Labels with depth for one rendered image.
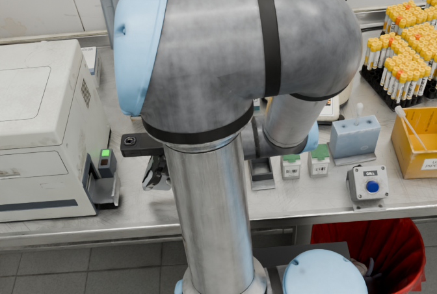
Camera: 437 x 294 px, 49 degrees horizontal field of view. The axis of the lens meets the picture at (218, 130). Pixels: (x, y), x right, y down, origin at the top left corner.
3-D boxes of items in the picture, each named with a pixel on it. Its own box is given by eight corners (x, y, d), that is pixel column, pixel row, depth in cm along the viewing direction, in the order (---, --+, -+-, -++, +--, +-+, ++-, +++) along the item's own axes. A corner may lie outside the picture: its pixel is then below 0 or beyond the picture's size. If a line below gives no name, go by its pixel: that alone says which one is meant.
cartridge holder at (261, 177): (251, 190, 110) (251, 181, 108) (247, 160, 116) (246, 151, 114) (275, 188, 110) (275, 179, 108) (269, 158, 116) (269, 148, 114)
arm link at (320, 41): (389, -73, 41) (305, 105, 88) (263, -57, 41) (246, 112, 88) (421, 49, 38) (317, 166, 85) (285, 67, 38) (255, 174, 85)
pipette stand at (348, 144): (335, 166, 113) (339, 139, 106) (326, 144, 118) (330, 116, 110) (376, 159, 114) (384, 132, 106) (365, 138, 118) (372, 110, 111)
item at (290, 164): (282, 180, 112) (283, 162, 107) (279, 164, 115) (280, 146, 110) (300, 179, 112) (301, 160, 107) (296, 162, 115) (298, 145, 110)
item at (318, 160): (310, 177, 112) (312, 160, 106) (307, 162, 115) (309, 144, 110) (327, 176, 111) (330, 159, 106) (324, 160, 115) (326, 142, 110)
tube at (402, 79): (391, 105, 124) (398, 73, 116) (397, 103, 124) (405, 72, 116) (393, 109, 123) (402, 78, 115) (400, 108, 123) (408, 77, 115)
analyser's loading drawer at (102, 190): (28, 212, 109) (20, 200, 105) (35, 188, 113) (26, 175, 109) (118, 205, 108) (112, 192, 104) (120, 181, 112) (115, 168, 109)
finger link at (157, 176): (151, 194, 103) (166, 171, 97) (145, 192, 103) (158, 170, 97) (153, 176, 106) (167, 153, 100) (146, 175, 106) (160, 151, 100)
